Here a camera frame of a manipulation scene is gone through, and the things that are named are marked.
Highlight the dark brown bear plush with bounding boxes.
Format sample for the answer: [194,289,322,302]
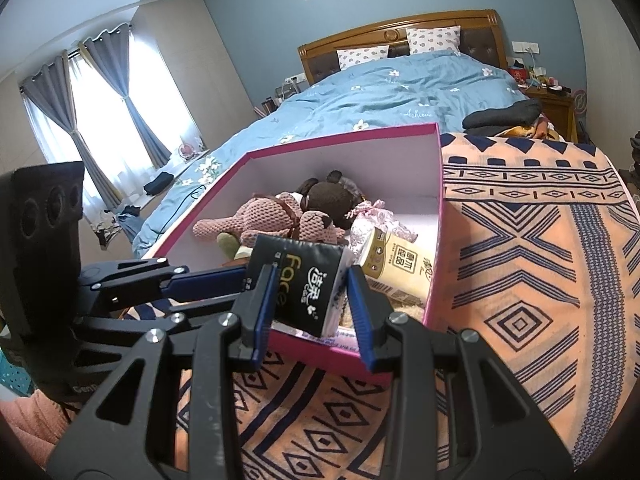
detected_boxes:
[295,170,371,233]

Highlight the white sheer curtain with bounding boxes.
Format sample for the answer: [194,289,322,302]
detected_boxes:
[65,30,202,196]

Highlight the white patterned pillow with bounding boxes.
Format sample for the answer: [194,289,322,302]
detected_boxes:
[337,45,390,72]
[406,26,461,55]

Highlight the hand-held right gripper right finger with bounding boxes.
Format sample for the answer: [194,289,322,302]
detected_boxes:
[346,264,576,480]

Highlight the teal basket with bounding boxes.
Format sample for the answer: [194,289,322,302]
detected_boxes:
[0,349,33,394]

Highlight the black folded garment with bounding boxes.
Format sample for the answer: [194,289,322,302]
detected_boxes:
[144,172,174,195]

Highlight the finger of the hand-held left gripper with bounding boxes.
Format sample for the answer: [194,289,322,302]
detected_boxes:
[74,297,249,347]
[80,257,252,307]

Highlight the blue floral duvet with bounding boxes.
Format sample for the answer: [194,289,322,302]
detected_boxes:
[132,52,531,256]

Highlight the wooden headboard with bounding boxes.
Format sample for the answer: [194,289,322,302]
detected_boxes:
[297,8,508,86]

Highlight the blue-grey curtain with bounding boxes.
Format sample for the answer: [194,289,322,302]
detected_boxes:
[20,52,123,211]
[80,22,172,169]

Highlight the green frog plush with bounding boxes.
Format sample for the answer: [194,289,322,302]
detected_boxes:
[217,232,256,261]

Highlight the dark grey garment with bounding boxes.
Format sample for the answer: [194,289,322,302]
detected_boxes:
[462,99,543,136]

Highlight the beige tissue pack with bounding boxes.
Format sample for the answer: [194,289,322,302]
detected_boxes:
[349,224,441,311]

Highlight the wooden nightstand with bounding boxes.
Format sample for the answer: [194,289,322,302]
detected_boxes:
[525,85,579,143]

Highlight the black tissue packet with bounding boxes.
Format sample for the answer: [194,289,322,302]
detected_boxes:
[247,234,353,338]

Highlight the pink cardboard box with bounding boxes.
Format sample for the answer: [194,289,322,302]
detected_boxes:
[150,121,447,386]

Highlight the orange patterned blanket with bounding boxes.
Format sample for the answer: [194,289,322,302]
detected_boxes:
[120,132,636,480]

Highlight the pink brocade pouch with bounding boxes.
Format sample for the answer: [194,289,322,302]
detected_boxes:
[350,199,419,244]

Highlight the brown knitted bear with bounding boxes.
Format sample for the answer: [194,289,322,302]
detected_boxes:
[192,191,348,248]

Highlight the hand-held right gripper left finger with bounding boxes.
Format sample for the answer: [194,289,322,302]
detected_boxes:
[47,261,281,480]

